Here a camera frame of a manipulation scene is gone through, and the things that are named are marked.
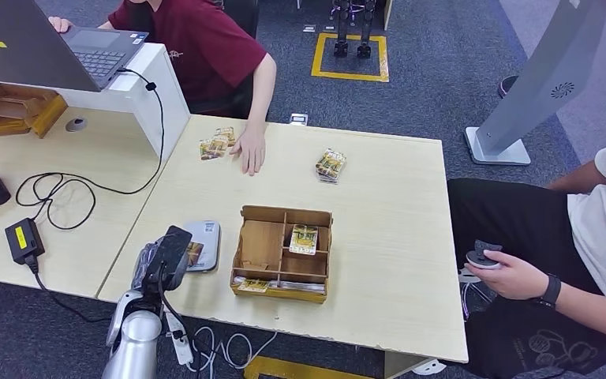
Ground yellow floor tape square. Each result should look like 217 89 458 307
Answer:
311 32 391 84

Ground yellow printed ID card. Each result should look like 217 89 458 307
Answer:
186 241 204 268

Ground black power adapter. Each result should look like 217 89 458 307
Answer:
5 217 47 265

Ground white desk riser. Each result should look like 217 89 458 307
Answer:
0 43 192 163

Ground wooden compartment box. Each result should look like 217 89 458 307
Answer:
230 205 335 305

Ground person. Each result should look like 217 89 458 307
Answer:
447 128 606 379
48 0 278 178

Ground white cables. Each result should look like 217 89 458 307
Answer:
190 326 278 373

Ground dark grey laptop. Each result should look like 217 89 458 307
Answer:
0 0 151 94

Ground yellow printed slot card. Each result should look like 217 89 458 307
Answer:
238 280 271 294

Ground handheld remote controller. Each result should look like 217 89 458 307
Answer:
465 239 503 270

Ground black laptop charging cable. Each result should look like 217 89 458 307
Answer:
15 66 166 231

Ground black shoe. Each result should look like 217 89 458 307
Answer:
497 75 519 99

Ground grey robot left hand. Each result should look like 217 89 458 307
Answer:
131 240 192 294

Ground person's right hand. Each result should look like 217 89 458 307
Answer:
48 15 74 34

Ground black adapter mains cable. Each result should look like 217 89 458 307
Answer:
24 253 116 325

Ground grey card bundle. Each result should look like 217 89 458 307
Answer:
271 281 327 294

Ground wooden desk tray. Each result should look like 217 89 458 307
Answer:
0 83 69 141

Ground autumn tree print key card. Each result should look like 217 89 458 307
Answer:
288 224 320 257

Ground black humanoid robot legs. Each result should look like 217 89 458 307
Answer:
332 0 377 59

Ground person's left hand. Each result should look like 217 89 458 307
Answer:
465 250 550 302
228 125 267 178

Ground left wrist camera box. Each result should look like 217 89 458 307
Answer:
142 225 193 287

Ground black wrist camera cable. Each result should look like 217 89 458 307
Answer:
156 264 202 379

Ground white power strip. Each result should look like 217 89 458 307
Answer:
164 313 194 366

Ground grey kiosk stand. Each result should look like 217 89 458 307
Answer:
465 0 606 167

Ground wrapped key card stack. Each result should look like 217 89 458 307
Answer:
315 148 349 185

